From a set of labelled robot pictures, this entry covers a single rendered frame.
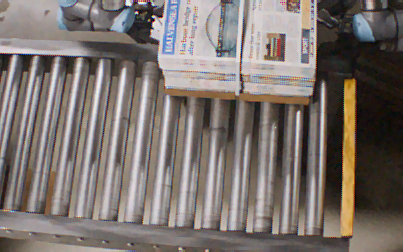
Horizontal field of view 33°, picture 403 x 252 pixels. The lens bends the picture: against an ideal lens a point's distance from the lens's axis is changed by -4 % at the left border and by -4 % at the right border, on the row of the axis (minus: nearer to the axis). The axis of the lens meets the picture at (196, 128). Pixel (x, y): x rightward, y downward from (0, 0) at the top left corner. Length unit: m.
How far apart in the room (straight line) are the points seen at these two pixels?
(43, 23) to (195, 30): 1.39
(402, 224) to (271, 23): 1.19
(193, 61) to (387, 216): 1.23
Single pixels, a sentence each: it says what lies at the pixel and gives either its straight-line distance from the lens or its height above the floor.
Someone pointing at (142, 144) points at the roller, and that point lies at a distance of 1.84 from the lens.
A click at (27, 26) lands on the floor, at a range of 3.02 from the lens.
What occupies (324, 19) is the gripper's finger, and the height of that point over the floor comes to 0.80.
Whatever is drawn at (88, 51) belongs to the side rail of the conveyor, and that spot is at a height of 0.80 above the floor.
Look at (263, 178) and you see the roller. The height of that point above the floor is 0.80.
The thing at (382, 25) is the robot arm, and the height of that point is 0.94.
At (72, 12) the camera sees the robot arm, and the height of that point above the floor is 0.91.
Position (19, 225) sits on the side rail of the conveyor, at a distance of 1.84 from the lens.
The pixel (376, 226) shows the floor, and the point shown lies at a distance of 2.65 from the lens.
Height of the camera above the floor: 2.52
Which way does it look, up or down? 69 degrees down
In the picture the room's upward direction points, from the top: 6 degrees counter-clockwise
